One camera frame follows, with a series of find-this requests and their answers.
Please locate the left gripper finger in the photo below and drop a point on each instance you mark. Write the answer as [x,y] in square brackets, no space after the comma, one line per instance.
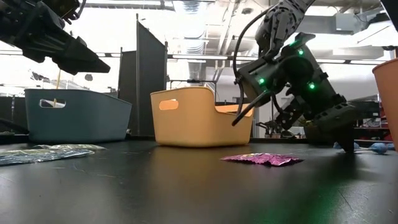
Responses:
[84,63]

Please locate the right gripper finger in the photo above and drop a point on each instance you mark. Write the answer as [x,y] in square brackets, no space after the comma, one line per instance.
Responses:
[342,124]

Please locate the purple candy packet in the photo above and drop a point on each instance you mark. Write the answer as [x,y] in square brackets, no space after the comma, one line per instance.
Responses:
[264,159]

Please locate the blue twisted candy stick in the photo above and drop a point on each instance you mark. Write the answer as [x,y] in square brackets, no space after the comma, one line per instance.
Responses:
[56,155]

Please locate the yellow plastic bin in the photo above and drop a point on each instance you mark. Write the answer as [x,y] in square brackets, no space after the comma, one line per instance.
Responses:
[186,121]

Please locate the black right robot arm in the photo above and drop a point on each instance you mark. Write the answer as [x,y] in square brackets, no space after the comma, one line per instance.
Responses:
[280,25]

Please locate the green twisted candy stick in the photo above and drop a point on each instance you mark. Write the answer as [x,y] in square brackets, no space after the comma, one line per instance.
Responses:
[74,146]

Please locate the black equipment shelf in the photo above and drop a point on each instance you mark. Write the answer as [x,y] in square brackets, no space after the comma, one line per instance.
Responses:
[370,109]

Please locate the ceiling light strip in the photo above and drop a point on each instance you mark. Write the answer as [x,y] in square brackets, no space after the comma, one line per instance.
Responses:
[367,62]
[199,57]
[329,61]

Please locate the orange plastic bin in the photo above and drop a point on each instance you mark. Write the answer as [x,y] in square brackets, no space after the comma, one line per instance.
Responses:
[388,102]

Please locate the blue plastic bin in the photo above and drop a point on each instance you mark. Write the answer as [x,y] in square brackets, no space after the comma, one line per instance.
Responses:
[81,121]

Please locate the black divider panel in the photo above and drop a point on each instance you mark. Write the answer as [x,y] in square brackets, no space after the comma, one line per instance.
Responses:
[143,93]

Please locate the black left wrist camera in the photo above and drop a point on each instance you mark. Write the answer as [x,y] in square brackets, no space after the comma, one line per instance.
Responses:
[60,9]

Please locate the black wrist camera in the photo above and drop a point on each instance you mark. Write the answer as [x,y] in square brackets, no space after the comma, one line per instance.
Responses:
[60,9]
[255,79]

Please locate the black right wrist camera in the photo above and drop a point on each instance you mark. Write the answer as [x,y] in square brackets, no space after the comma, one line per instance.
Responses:
[255,79]

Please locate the black metal frame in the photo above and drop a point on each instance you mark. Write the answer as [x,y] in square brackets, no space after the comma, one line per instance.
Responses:
[192,81]

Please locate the silver ceiling duct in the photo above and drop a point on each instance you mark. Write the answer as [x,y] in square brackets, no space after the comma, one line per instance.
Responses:
[191,18]

